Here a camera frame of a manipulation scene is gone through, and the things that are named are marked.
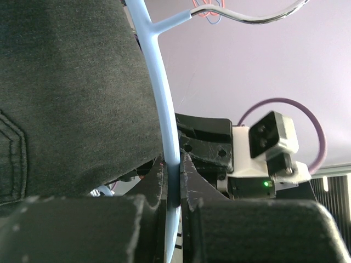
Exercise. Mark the blue wire hanger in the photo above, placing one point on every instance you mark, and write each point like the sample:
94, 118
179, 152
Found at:
213, 18

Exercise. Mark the black trousers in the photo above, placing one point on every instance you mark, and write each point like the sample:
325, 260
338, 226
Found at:
77, 106

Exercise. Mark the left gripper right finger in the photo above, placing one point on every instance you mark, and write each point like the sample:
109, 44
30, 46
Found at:
217, 229

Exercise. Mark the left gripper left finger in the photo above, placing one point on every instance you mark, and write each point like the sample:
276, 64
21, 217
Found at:
128, 228

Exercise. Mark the light blue plastic hanger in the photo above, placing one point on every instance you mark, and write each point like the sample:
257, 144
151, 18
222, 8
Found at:
148, 32

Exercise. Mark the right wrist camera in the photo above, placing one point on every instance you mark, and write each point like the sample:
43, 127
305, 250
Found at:
265, 151

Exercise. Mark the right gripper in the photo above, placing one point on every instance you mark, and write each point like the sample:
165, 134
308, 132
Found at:
209, 142

